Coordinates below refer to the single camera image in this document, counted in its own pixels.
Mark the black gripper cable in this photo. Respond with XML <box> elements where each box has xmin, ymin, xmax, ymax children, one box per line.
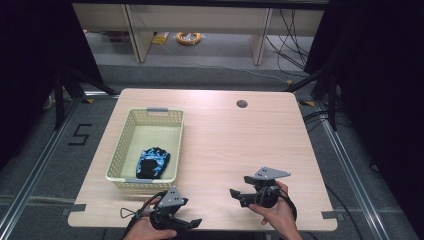
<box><xmin>119</xmin><ymin>190</ymin><xmax>168</xmax><ymax>240</ymax></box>
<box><xmin>279</xmin><ymin>188</ymin><xmax>298</xmax><ymax>222</ymax></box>

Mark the black metal stand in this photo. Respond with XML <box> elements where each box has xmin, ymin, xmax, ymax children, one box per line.
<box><xmin>52</xmin><ymin>65</ymin><xmax>118</xmax><ymax>132</ymax></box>
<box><xmin>282</xmin><ymin>65</ymin><xmax>338</xmax><ymax>132</ymax></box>

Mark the bundle of black cables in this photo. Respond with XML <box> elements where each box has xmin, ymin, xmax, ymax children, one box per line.
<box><xmin>265</xmin><ymin>7</ymin><xmax>322</xmax><ymax>72</ymax></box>

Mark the cream perforated plastic basket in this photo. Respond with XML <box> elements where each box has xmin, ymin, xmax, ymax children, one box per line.
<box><xmin>105</xmin><ymin>106</ymin><xmax>185</xmax><ymax>191</ymax></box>

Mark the metal floor rail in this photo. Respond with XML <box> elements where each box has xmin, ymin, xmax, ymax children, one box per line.
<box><xmin>315</xmin><ymin>102</ymin><xmax>392</xmax><ymax>240</ymax></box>
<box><xmin>0</xmin><ymin>95</ymin><xmax>85</xmax><ymax>236</ymax></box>

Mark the black floor cable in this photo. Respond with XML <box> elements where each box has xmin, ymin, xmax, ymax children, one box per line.
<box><xmin>324</xmin><ymin>184</ymin><xmax>365</xmax><ymax>240</ymax></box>

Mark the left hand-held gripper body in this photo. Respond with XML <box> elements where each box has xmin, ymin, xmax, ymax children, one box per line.
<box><xmin>149</xmin><ymin>186</ymin><xmax>190</xmax><ymax>232</ymax></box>

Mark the yellow cable coil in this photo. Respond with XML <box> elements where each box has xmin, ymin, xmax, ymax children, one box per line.
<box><xmin>175</xmin><ymin>31</ymin><xmax>203</xmax><ymax>46</ymax></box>

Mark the blue camouflage black glove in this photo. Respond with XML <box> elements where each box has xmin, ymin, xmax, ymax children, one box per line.
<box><xmin>135</xmin><ymin>146</ymin><xmax>171</xmax><ymax>180</ymax></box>

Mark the person's right hand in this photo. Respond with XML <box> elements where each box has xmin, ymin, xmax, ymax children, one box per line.
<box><xmin>247</xmin><ymin>180</ymin><xmax>298</xmax><ymax>236</ymax></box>

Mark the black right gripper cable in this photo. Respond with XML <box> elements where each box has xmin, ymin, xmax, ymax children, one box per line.
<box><xmin>279</xmin><ymin>188</ymin><xmax>298</xmax><ymax>222</ymax></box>

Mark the yellow packet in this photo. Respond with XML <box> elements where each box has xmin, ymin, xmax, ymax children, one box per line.
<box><xmin>152</xmin><ymin>31</ymin><xmax>171</xmax><ymax>45</ymax></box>

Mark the black curtain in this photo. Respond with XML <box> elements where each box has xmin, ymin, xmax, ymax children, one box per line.
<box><xmin>0</xmin><ymin>0</ymin><xmax>105</xmax><ymax>172</ymax></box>
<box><xmin>304</xmin><ymin>0</ymin><xmax>424</xmax><ymax>232</ymax></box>

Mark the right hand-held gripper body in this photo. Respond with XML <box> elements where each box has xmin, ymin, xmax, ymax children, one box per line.
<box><xmin>238</xmin><ymin>166</ymin><xmax>292</xmax><ymax>209</ymax></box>

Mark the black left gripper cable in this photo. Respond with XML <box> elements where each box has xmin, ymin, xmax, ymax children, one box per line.
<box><xmin>119</xmin><ymin>190</ymin><xmax>168</xmax><ymax>240</ymax></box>

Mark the person's left hand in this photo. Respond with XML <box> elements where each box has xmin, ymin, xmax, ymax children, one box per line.
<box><xmin>122</xmin><ymin>196</ymin><xmax>178</xmax><ymax>240</ymax></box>

